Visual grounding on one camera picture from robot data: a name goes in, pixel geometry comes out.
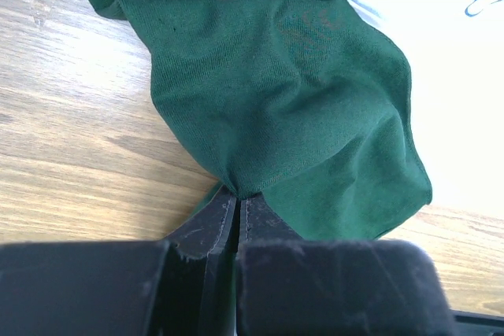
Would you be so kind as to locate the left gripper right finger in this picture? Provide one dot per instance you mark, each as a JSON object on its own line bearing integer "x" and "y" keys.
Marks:
{"x": 262, "y": 229}

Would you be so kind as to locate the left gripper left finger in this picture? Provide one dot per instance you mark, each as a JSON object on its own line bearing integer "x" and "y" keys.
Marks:
{"x": 206, "y": 230}

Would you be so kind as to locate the white green-sleeved t-shirt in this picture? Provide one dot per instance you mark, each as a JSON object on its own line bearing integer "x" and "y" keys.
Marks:
{"x": 347, "y": 115}

